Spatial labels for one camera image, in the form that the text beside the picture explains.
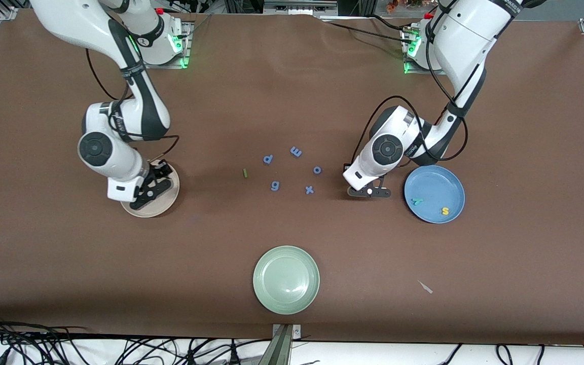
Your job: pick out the metal table edge bracket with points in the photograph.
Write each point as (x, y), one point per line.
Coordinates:
(286, 339)

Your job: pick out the brown table cover sheet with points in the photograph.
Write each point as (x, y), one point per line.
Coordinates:
(69, 263)

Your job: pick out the blue foam letter m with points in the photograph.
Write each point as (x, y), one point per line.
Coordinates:
(296, 151)

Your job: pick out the teal foam letter y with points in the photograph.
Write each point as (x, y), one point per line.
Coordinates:
(416, 201)

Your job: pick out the aluminium frame structure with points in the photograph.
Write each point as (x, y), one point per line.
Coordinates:
(299, 6)

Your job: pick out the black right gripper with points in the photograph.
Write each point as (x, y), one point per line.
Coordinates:
(158, 171)

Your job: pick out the blue foam letter p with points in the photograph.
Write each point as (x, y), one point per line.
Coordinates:
(266, 158)

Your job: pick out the green round plate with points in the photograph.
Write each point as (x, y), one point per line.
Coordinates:
(286, 280)

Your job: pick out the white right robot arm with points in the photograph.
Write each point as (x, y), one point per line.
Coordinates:
(135, 106)

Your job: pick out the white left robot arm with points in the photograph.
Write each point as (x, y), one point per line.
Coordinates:
(469, 40)

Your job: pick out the orange dried flowers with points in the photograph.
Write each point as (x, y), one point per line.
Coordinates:
(398, 4)

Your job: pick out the blue round plate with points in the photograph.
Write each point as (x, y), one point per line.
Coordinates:
(434, 194)

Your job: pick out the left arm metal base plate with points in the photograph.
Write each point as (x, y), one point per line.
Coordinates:
(407, 68)

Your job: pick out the blue foam letter g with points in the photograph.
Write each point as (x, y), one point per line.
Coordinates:
(272, 186)

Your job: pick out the small white tape scrap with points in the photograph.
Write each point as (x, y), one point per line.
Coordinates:
(425, 287)

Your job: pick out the beige round plate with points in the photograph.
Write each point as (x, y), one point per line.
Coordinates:
(166, 202)

